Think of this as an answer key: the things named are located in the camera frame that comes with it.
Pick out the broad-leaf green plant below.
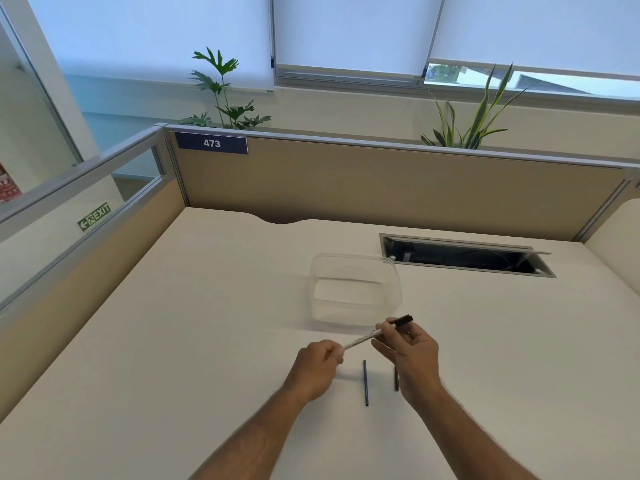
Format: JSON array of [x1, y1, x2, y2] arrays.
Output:
[[178, 47, 272, 131]]

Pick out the green exit sign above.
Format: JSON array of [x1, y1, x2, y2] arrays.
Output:
[[77, 202, 110, 232]]

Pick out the person's left forearm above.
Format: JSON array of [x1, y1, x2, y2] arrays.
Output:
[[189, 385, 313, 480]]

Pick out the red poster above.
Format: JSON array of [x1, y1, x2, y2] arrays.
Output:
[[0, 164, 24, 205]]

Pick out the person's right forearm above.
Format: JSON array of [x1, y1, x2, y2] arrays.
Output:
[[407, 382, 540, 480]]

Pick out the desk cable tray opening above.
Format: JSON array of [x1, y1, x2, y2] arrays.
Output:
[[379, 233, 557, 279]]

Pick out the person's left hand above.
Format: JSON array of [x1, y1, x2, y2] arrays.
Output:
[[283, 340, 345, 404]]

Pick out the beige desk partition panel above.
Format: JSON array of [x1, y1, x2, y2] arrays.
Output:
[[164, 124, 640, 244]]

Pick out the white roller blind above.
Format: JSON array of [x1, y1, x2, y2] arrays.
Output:
[[270, 0, 446, 78], [25, 0, 275, 93], [429, 0, 640, 78]]

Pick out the blue number label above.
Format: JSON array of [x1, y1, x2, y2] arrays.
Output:
[[174, 132, 249, 156]]

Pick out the long-leaf striped plant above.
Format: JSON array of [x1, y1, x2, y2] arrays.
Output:
[[420, 63, 528, 150]]

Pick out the person's right hand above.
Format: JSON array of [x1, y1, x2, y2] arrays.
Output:
[[371, 317, 442, 408]]

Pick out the clear plastic container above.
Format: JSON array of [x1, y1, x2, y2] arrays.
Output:
[[309, 253, 404, 329]]

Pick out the glass side partition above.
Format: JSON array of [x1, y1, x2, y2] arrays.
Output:
[[0, 124, 173, 315]]

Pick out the white pen with black cap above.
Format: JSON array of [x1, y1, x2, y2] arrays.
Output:
[[343, 315, 415, 351]]

